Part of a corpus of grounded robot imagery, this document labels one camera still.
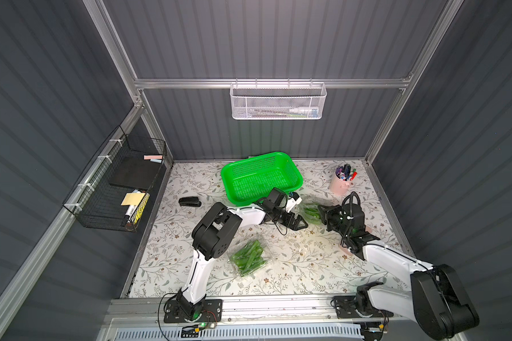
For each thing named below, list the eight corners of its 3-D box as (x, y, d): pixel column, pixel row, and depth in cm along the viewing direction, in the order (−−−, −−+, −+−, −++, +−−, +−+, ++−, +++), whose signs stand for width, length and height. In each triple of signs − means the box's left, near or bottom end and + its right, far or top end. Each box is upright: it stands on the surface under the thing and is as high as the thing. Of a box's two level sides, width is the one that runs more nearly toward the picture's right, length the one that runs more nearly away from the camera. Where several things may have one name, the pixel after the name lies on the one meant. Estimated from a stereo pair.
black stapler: (179, 206, 104) (177, 203, 102) (181, 200, 107) (179, 197, 105) (200, 206, 104) (199, 203, 102) (201, 200, 107) (200, 197, 105)
